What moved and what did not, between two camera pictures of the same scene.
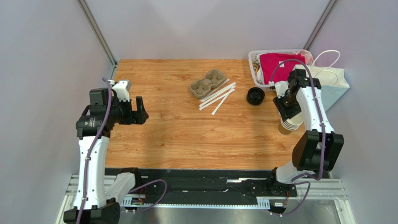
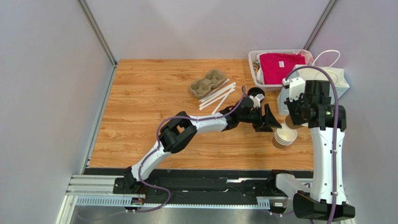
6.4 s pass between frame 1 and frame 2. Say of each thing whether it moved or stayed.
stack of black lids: stayed
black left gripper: moved
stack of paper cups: moved
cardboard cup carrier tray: stayed
